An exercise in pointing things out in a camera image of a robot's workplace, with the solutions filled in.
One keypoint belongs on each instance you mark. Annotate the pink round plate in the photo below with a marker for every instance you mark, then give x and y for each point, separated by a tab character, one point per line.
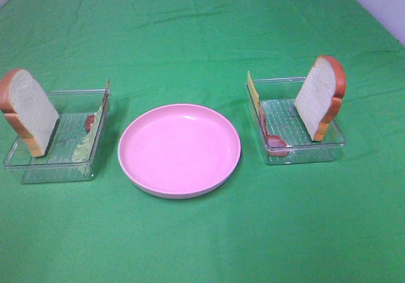
179	151

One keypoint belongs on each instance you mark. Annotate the bacon strip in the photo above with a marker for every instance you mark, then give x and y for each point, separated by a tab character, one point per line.
106	97
271	140

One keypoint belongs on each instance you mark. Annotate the yellow cheese slice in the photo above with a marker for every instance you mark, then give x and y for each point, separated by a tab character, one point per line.
253	92

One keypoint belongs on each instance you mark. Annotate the left clear plastic container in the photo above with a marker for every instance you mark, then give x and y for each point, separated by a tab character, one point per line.
57	165

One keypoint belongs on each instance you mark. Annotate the green tablecloth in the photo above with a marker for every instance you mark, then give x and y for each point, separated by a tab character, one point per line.
340	221

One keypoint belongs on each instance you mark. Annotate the right clear plastic container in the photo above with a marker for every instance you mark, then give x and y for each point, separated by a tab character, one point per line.
277	96

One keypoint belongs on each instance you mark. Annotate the toast bread slice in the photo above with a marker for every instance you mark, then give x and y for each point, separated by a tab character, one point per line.
28	110
320	97

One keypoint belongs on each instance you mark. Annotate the clear plastic container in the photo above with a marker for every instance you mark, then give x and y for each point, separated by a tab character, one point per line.
57	165
277	96

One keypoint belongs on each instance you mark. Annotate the green lettuce leaf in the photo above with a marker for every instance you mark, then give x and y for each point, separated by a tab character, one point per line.
83	150

